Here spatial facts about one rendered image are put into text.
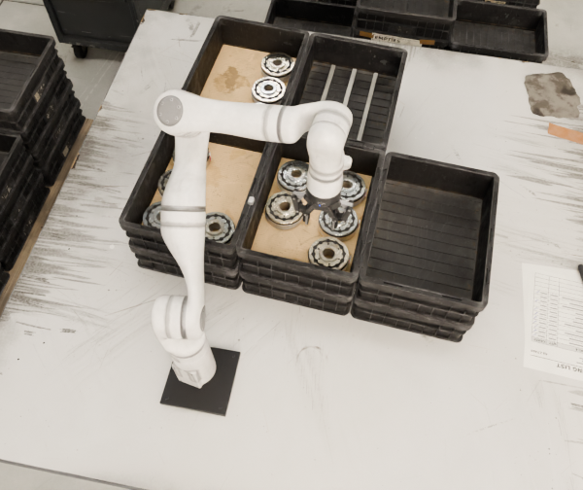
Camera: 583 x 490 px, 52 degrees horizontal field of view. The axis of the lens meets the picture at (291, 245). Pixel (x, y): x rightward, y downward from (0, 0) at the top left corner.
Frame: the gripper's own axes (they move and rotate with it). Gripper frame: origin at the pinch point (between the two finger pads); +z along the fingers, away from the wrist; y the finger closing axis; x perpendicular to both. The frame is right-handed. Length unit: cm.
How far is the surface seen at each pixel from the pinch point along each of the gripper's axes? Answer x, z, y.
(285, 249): 0.5, 17.4, -8.4
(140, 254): -9, 21, -45
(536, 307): 7, 30, 60
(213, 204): 9.2, 17.4, -30.6
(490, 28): 159, 62, 46
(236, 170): 21.8, 17.4, -27.8
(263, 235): 3.1, 17.4, -14.9
